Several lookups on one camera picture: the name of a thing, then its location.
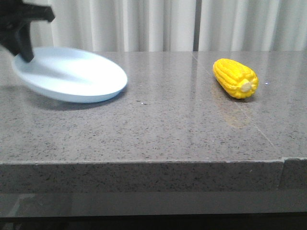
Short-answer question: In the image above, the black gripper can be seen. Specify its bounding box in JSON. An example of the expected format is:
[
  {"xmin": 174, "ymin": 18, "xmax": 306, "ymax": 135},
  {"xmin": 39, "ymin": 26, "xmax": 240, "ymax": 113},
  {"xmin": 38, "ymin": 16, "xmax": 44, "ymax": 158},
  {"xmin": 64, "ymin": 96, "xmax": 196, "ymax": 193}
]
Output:
[{"xmin": 0, "ymin": 0, "xmax": 55, "ymax": 62}]

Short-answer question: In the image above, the light blue round plate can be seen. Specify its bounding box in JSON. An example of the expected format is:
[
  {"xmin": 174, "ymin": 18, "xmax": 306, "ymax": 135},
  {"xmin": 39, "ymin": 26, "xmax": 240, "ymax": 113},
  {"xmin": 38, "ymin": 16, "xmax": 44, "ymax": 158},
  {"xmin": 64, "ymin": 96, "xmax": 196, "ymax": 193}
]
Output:
[{"xmin": 12, "ymin": 47, "xmax": 128, "ymax": 103}]

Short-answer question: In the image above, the yellow toy corn cob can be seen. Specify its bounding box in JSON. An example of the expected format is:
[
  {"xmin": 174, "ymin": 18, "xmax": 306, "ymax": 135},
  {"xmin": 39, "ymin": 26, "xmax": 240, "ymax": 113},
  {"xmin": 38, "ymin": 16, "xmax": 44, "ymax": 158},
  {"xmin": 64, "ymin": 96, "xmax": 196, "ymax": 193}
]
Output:
[{"xmin": 213, "ymin": 58, "xmax": 259, "ymax": 99}]

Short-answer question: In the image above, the white pleated curtain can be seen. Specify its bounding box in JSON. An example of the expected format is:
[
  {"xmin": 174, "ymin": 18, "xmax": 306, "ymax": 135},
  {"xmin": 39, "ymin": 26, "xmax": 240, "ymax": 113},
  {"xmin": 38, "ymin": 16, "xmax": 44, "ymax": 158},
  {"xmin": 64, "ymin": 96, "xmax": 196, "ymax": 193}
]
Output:
[{"xmin": 31, "ymin": 0, "xmax": 307, "ymax": 52}]

